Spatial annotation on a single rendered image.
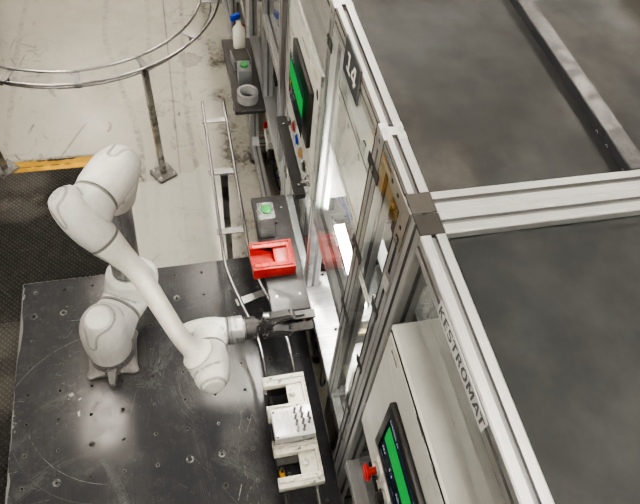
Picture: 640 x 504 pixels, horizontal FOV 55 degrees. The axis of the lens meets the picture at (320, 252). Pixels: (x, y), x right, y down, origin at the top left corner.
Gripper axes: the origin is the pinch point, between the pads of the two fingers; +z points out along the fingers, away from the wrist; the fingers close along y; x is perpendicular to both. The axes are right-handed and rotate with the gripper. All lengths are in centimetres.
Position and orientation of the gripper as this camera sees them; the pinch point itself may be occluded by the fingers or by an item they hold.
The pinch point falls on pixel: (305, 319)
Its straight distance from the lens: 208.0
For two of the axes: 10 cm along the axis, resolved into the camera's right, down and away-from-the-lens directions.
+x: -2.0, -8.0, 5.7
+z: 9.8, -1.2, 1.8
